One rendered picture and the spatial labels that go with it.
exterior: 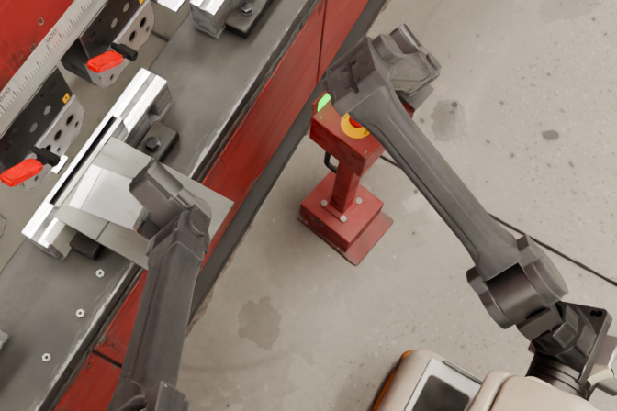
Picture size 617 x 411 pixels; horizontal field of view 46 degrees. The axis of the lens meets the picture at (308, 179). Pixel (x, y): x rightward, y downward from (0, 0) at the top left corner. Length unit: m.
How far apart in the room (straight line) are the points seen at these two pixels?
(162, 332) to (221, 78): 0.80
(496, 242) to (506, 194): 1.48
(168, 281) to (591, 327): 0.60
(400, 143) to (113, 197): 0.58
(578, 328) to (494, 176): 1.45
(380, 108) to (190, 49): 0.73
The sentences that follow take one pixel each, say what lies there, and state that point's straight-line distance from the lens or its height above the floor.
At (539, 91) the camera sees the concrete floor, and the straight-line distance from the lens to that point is 2.69.
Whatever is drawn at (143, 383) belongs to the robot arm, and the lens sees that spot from 0.78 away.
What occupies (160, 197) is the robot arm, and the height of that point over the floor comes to 1.23.
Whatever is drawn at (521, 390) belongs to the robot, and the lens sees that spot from 0.94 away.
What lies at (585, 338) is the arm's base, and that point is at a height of 1.23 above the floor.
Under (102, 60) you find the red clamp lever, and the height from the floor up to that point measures 1.31.
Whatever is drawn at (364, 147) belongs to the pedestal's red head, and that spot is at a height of 0.78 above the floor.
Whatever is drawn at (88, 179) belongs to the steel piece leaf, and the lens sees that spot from 1.35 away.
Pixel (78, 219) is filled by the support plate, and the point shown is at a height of 1.00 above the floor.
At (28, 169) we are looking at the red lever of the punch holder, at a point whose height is 1.30.
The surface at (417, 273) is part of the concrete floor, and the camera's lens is 2.33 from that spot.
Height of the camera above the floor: 2.23
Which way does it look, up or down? 69 degrees down
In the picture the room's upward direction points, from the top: 7 degrees clockwise
